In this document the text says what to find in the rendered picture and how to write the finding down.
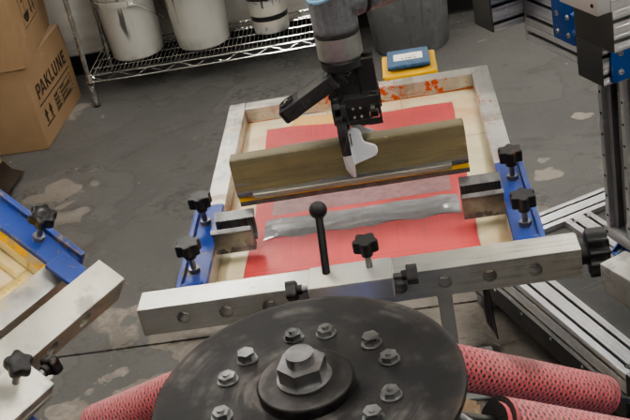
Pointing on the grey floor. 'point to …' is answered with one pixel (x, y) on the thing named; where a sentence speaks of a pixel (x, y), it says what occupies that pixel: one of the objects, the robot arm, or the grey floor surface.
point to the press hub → (321, 367)
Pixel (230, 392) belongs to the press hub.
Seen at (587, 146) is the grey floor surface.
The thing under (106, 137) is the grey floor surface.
